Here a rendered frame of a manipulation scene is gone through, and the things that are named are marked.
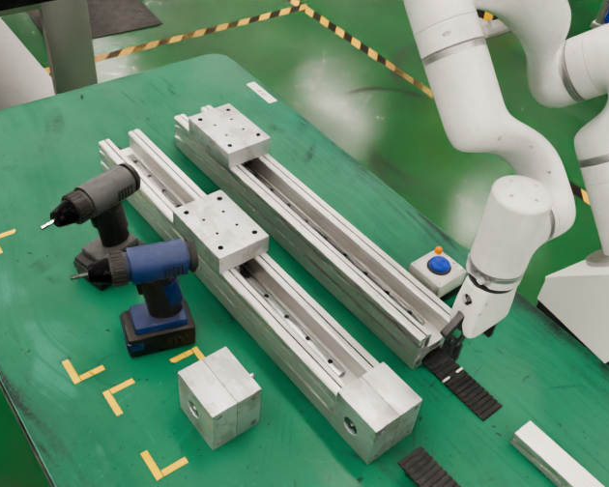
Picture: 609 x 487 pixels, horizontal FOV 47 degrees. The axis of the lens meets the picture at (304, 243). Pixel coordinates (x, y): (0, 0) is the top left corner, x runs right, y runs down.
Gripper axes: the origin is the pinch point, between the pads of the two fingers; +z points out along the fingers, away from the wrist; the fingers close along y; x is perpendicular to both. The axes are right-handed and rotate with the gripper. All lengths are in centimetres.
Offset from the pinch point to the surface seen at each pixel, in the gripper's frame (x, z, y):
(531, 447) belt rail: -17.7, 8.3, -1.8
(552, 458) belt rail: -21.0, 8.2, -0.5
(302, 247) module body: 37.5, 6.3, -5.2
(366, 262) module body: 26.6, 5.4, 2.1
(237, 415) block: 12.5, 5.0, -37.7
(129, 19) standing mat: 291, 87, 84
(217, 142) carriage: 67, -1, -6
